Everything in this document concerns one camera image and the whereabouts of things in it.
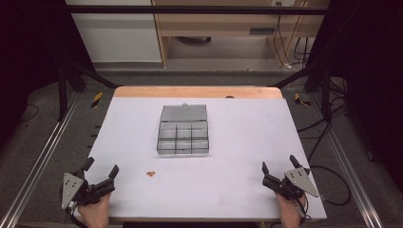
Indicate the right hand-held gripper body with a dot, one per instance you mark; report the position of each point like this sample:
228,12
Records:
301,182

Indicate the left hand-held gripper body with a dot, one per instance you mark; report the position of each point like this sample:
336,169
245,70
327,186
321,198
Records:
72,189

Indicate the small orange pieces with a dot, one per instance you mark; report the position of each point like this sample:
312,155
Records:
151,173

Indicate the clear plastic compartment box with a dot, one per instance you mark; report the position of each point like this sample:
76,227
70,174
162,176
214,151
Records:
183,133

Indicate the person's right hand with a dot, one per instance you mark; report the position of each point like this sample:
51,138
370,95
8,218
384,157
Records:
290,213

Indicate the person's left hand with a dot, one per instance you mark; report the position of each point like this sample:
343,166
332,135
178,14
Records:
96,213

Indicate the white table mat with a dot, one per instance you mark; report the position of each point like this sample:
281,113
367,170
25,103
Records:
221,177

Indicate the yellow black floor tape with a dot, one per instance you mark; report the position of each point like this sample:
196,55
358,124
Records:
97,99
300,99

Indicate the wooden table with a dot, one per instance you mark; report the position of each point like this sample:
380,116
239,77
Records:
196,91

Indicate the black curtain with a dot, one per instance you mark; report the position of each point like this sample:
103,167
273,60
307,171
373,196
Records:
28,47
367,72

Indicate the white cabinet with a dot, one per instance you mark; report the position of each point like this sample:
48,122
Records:
117,38

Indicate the light wooden desk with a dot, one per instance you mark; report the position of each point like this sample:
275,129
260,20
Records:
221,28

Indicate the aluminium floor rail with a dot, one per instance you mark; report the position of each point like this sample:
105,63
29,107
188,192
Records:
348,164
38,161

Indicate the black frame post with strut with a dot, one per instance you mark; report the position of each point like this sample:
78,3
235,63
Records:
62,91
324,91

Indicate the black horizontal frame bar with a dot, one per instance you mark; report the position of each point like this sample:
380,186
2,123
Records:
196,9

